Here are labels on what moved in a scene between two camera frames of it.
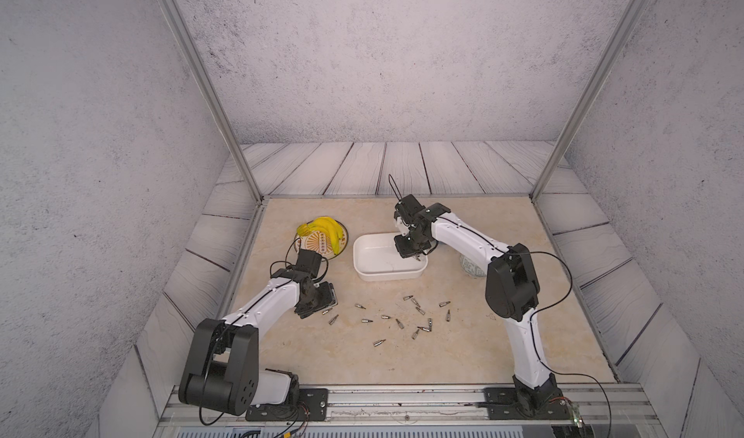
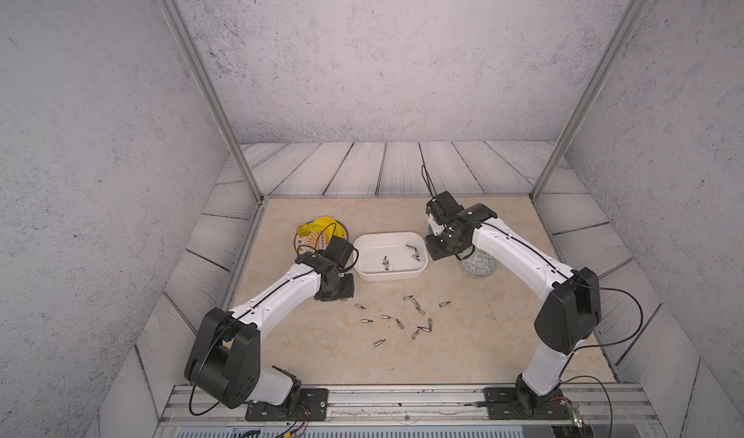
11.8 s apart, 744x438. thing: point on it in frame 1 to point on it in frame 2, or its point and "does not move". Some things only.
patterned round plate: [321, 241] does not move
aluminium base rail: [432, 407] does not move
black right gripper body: [409, 243] to [441, 245]
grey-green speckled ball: [471, 267] does not move
